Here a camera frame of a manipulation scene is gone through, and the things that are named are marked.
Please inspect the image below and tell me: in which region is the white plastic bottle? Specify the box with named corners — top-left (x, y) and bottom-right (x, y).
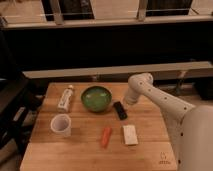
top-left (57, 85), bottom-right (74, 112)

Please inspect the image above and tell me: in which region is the green bowl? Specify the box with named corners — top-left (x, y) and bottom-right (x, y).
top-left (81, 86), bottom-right (112, 113)

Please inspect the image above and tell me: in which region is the orange carrot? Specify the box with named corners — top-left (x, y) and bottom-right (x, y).
top-left (101, 127), bottom-right (112, 148)

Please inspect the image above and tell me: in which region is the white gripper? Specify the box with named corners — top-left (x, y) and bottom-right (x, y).
top-left (123, 88), bottom-right (140, 105)

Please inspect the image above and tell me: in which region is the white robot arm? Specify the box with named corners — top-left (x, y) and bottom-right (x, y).
top-left (124, 73), bottom-right (213, 171)

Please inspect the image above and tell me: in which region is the black eraser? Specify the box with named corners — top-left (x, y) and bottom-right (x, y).
top-left (113, 101), bottom-right (127, 120)

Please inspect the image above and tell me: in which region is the long wooden bench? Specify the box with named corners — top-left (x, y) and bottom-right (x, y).
top-left (24, 61), bottom-right (213, 79)

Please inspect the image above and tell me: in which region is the white rectangular box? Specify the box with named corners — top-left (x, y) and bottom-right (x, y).
top-left (123, 125), bottom-right (138, 145)

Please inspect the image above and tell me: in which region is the dark chair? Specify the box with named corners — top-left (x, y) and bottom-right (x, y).
top-left (0, 78), bottom-right (42, 155)

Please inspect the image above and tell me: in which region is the white cup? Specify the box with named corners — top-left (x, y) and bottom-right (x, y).
top-left (50, 114), bottom-right (71, 137)

